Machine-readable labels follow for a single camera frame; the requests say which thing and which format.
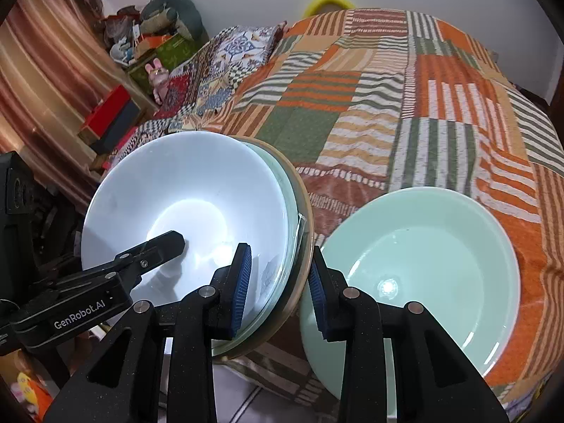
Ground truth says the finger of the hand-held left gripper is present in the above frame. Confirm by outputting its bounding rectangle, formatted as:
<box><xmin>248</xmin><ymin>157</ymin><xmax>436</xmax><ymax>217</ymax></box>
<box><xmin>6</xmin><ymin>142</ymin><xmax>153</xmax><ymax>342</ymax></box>
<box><xmin>81</xmin><ymin>230</ymin><xmax>186</xmax><ymax>294</ymax></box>

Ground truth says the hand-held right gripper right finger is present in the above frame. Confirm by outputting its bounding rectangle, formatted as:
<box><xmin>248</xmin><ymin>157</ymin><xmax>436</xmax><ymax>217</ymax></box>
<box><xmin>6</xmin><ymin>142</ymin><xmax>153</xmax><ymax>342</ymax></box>
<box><xmin>308</xmin><ymin>247</ymin><xmax>512</xmax><ymax>423</ymax></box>

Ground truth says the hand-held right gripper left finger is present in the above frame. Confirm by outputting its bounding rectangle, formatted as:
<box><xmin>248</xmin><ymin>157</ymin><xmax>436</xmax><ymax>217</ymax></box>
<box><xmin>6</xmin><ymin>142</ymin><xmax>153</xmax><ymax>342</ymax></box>
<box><xmin>42</xmin><ymin>242</ymin><xmax>253</xmax><ymax>423</ymax></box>

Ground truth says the green bowl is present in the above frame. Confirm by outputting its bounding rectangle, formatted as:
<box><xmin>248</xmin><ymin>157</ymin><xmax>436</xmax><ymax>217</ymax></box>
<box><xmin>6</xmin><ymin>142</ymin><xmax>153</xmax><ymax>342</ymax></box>
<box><xmin>220</xmin><ymin>139</ymin><xmax>306</xmax><ymax>353</ymax></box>

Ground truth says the pink bowl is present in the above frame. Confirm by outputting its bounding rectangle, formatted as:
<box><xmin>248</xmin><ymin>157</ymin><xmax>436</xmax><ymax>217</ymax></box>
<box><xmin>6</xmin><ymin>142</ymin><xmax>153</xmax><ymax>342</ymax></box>
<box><xmin>220</xmin><ymin>136</ymin><xmax>314</xmax><ymax>360</ymax></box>

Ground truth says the white bowl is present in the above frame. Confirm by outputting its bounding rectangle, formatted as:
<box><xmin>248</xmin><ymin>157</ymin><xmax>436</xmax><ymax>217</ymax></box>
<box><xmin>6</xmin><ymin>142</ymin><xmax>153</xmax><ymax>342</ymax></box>
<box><xmin>81</xmin><ymin>131</ymin><xmax>292</xmax><ymax>322</ymax></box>

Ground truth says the green plate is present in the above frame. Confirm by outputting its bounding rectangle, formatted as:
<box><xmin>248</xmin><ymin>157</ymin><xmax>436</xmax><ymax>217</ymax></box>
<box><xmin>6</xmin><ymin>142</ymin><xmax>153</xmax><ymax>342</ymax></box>
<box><xmin>300</xmin><ymin>186</ymin><xmax>521</xmax><ymax>401</ymax></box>

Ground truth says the colourful toy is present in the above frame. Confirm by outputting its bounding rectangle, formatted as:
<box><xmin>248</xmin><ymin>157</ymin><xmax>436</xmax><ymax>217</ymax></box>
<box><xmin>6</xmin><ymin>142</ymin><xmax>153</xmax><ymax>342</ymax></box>
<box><xmin>9</xmin><ymin>352</ymin><xmax>58</xmax><ymax>411</ymax></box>

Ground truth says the dark blue box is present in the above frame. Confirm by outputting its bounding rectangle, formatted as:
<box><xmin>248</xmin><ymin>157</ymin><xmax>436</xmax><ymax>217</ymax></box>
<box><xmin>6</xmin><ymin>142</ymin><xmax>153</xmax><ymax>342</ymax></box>
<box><xmin>88</xmin><ymin>99</ymin><xmax>148</xmax><ymax>155</ymax></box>

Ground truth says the red box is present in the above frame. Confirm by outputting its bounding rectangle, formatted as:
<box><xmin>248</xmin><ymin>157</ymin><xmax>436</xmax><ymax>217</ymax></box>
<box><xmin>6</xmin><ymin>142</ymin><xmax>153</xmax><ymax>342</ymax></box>
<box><xmin>79</xmin><ymin>85</ymin><xmax>133</xmax><ymax>144</ymax></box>

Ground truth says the pink bunny toy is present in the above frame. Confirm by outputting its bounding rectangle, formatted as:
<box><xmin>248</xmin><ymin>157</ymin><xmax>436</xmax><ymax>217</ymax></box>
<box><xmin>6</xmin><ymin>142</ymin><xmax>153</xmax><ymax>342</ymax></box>
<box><xmin>145</xmin><ymin>58</ymin><xmax>170</xmax><ymax>104</ymax></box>

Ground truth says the checkered patterned quilt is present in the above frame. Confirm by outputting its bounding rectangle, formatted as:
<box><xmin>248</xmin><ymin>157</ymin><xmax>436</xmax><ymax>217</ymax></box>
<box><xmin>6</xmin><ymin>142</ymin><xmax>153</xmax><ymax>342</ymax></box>
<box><xmin>106</xmin><ymin>24</ymin><xmax>287</xmax><ymax>168</ymax></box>

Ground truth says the orange striped patchwork blanket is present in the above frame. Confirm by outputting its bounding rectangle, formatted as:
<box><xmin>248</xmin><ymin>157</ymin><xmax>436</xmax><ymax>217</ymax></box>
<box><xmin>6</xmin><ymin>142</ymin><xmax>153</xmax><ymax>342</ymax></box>
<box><xmin>207</xmin><ymin>6</ymin><xmax>564</xmax><ymax>406</ymax></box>

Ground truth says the green storage box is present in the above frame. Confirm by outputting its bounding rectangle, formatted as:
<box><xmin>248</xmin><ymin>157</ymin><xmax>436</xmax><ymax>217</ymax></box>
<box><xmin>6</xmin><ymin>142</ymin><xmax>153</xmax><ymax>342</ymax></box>
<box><xmin>128</xmin><ymin>33</ymin><xmax>197</xmax><ymax>93</ymax></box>

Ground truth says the orange box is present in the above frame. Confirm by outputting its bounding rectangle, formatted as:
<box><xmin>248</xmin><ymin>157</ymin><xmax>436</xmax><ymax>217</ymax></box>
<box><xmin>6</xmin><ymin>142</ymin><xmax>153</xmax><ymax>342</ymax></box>
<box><xmin>134</xmin><ymin>35</ymin><xmax>174</xmax><ymax>60</ymax></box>

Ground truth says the brown striped curtain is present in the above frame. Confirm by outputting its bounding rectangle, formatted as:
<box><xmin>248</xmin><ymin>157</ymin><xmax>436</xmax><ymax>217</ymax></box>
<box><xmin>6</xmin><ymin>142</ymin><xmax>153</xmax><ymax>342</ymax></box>
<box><xmin>0</xmin><ymin>0</ymin><xmax>146</xmax><ymax>212</ymax></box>

